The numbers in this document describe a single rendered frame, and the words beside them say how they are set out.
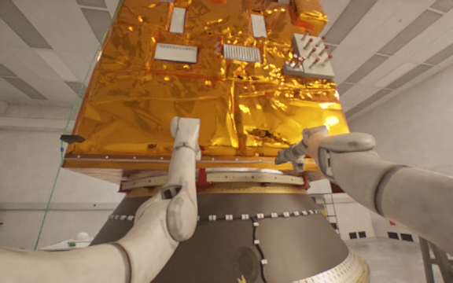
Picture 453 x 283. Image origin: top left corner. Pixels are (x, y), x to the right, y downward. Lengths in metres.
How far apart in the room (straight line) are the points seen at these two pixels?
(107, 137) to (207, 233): 0.78
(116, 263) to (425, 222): 0.34
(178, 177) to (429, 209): 0.40
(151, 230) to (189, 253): 0.56
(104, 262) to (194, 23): 1.69
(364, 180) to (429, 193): 0.07
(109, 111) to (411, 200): 1.27
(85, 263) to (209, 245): 0.66
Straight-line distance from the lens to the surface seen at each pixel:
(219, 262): 0.85
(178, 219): 0.34
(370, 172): 0.31
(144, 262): 0.30
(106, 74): 1.49
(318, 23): 2.32
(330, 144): 0.40
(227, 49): 1.62
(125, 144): 1.14
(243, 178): 0.98
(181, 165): 0.43
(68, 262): 0.24
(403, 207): 0.28
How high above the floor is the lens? 1.54
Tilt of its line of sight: 21 degrees up
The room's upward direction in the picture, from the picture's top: 2 degrees counter-clockwise
